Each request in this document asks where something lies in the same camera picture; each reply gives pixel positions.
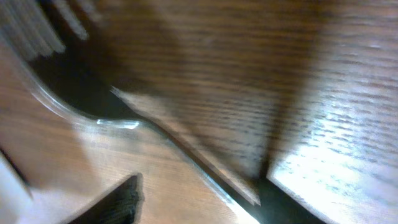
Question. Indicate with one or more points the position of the steel fork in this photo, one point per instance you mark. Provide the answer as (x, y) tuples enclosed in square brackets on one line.
[(47, 36)]

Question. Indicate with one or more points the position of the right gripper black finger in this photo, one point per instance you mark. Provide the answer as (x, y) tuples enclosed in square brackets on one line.
[(121, 206)]

